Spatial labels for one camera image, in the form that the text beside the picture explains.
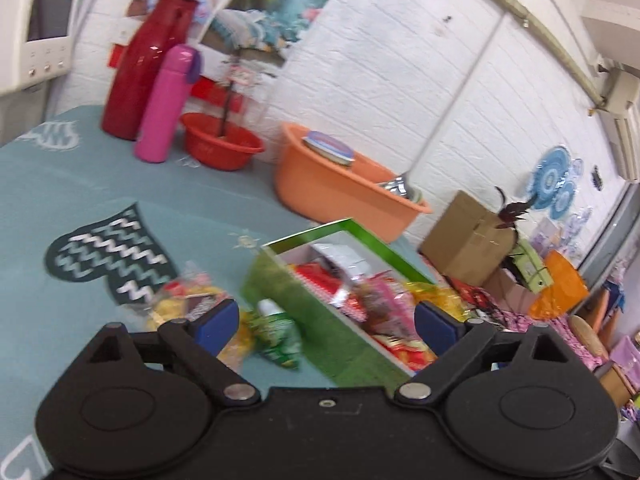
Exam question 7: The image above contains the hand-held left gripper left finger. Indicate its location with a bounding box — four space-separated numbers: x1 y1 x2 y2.
75 297 262 407

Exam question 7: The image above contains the blue lid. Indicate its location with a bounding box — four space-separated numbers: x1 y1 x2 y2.
302 131 357 167

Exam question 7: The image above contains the yellow cake packet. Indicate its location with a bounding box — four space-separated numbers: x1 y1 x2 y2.
147 260 226 332

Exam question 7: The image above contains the wall poster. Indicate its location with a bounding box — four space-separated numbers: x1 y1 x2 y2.
125 0 336 111

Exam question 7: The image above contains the glass pitcher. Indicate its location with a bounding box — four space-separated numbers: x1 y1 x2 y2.
215 55 276 136

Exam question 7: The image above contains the beige wall pipe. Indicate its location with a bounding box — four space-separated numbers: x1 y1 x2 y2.
445 0 608 106

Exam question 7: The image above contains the small green box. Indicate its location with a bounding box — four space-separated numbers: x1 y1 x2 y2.
510 240 556 293

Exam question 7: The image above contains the red thermos jug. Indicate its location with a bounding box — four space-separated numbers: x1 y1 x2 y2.
101 0 197 142

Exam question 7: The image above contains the green cardboard box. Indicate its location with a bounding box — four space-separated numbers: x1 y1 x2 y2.
242 217 446 388

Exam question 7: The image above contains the green and blue snack packet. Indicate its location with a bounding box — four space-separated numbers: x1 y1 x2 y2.
247 298 304 371

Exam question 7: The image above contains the orange bag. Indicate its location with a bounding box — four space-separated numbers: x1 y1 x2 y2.
527 251 591 321

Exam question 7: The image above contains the white air conditioner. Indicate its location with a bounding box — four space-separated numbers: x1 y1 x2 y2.
597 67 640 183

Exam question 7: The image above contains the blue paper fan decoration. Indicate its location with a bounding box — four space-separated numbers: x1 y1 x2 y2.
525 146 586 221

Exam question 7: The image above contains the white wall conduit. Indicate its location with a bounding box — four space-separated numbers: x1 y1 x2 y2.
407 12 507 183

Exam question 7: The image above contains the metal utensil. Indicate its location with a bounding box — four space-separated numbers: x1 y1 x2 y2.
377 175 423 201

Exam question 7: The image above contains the red chips bag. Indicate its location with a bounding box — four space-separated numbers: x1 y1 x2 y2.
375 332 439 374

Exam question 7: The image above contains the pink bottle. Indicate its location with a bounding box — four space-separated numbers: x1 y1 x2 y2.
133 44 202 163

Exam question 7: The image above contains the large red snack bag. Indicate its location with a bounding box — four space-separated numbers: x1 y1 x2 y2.
292 262 351 306

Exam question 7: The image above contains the teal printed tablecloth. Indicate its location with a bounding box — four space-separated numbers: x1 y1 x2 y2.
0 105 436 480

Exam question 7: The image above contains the white machine with screen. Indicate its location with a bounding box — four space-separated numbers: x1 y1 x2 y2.
0 0 88 96

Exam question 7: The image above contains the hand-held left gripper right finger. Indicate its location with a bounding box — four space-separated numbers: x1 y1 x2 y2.
395 301 592 407

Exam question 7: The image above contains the pink-edged clear snack packet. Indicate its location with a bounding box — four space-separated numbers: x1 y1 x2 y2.
350 272 417 332

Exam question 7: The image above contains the white foil snack packet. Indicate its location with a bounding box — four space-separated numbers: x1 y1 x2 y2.
310 242 372 274

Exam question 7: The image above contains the red plastic basin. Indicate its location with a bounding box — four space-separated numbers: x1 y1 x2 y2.
180 112 266 172

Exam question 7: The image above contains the dark red plant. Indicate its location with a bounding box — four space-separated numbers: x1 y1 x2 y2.
492 186 538 233

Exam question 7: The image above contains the orange plastic basin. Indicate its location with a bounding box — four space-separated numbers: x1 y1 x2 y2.
274 121 433 243

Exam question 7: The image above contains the brown cardboard box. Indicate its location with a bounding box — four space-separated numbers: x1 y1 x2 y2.
419 190 521 288

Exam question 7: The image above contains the pink floral cloth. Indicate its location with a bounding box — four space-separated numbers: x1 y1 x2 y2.
500 310 608 371

